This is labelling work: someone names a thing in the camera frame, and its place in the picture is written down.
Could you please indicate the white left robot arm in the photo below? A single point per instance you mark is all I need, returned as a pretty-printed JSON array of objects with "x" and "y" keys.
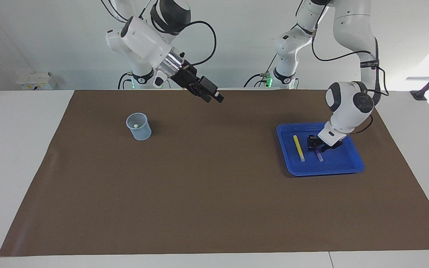
[{"x": 348, "y": 108}]

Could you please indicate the brown table mat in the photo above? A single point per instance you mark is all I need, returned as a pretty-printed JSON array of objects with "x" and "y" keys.
[{"x": 199, "y": 186}]

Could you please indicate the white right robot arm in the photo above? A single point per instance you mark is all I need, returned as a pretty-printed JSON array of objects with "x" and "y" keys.
[{"x": 143, "y": 37}]

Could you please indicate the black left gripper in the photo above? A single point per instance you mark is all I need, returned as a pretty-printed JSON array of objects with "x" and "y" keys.
[{"x": 330, "y": 143}]

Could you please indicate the blue plastic tray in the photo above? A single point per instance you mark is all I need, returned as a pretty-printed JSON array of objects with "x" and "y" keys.
[{"x": 333, "y": 165}]

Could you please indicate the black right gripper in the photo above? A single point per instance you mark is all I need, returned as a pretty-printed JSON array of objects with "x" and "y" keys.
[{"x": 186, "y": 78}]

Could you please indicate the yellow marker pen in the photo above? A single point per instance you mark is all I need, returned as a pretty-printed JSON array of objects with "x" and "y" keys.
[{"x": 299, "y": 148}]

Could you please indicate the green marker pen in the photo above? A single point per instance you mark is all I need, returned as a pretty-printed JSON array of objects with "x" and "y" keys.
[{"x": 136, "y": 126}]

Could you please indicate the purple marker pen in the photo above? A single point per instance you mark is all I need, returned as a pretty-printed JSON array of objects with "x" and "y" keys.
[{"x": 319, "y": 156}]

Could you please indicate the white wall socket box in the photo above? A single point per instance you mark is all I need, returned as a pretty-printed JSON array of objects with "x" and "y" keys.
[{"x": 35, "y": 82}]

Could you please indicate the translucent plastic cup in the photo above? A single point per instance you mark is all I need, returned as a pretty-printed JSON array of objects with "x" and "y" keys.
[{"x": 140, "y": 134}]

